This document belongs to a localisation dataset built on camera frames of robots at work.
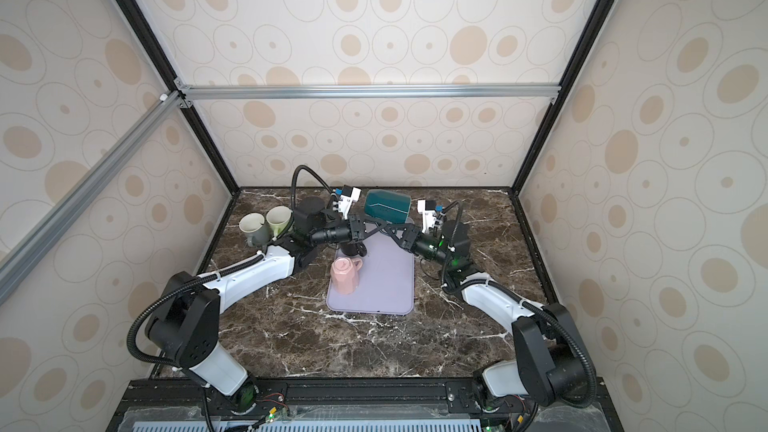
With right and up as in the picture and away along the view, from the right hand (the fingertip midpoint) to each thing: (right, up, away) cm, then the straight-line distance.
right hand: (386, 231), depth 76 cm
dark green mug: (+1, +6, -3) cm, 7 cm away
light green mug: (-38, +3, +26) cm, 46 cm away
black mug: (-11, -7, +24) cm, 27 cm away
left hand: (+2, +1, -4) cm, 4 cm away
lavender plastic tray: (-3, -17, +18) cm, 25 cm away
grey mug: (-43, 0, +21) cm, 48 cm away
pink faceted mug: (-12, -13, +9) cm, 20 cm away
